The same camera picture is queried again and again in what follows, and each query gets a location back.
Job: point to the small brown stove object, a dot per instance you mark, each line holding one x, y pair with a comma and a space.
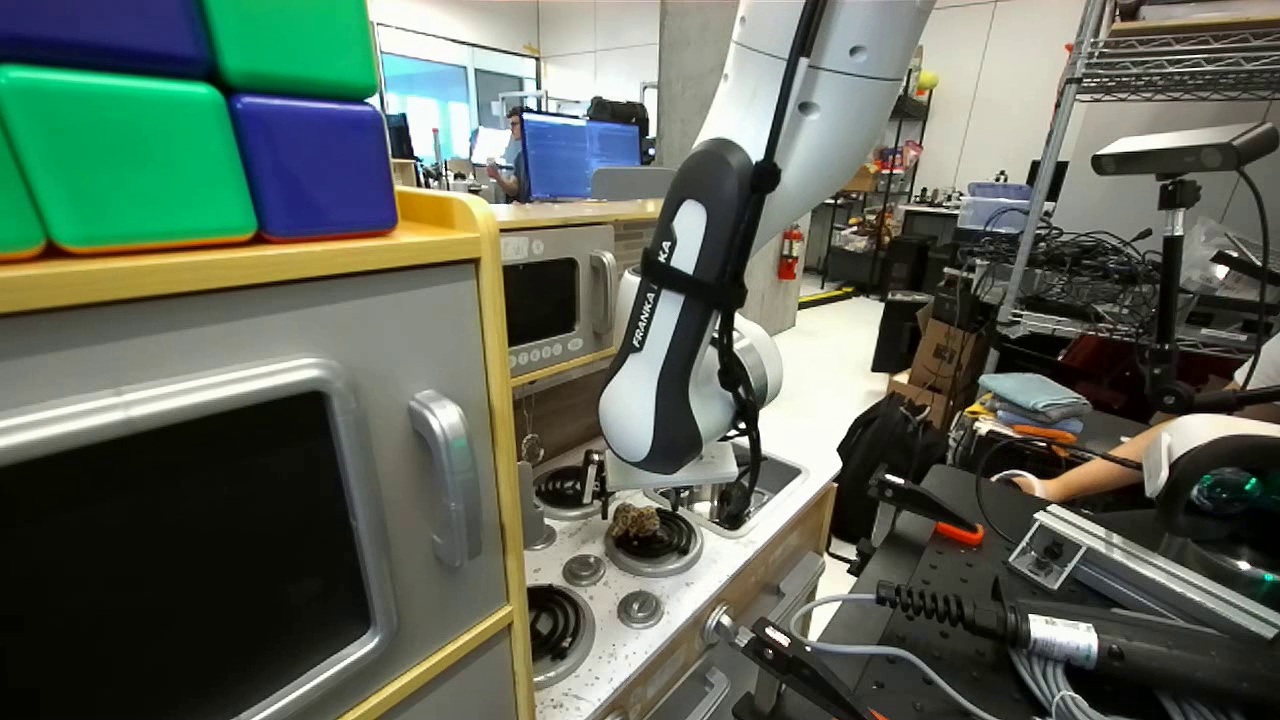
641, 532

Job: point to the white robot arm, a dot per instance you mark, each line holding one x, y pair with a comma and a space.
803, 97

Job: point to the grey toy microwave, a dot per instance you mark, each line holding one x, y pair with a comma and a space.
557, 289

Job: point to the back right black burner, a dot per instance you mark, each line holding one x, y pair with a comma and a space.
569, 489

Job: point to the black burner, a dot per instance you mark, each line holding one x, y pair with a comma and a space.
674, 561
562, 633
569, 489

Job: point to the front right black burner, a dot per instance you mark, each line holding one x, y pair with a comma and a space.
674, 561

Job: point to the red fire extinguisher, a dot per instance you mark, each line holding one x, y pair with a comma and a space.
788, 263

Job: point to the front left black burner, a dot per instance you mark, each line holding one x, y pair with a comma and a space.
562, 633

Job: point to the wooden toy kitchen set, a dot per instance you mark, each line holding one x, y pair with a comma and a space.
441, 443

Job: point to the cardboard box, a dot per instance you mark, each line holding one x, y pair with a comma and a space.
949, 358

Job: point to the blue foam block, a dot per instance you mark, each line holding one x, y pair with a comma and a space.
312, 163

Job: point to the grey toy oven door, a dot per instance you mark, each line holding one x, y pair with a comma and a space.
225, 532

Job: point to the green foam block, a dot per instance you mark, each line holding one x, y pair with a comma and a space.
124, 163

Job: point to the seated person green trousers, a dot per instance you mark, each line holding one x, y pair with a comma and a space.
1145, 458

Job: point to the aluminium extrusion rail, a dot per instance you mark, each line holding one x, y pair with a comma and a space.
1069, 550

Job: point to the camera on tripod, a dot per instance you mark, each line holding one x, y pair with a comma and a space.
1177, 163

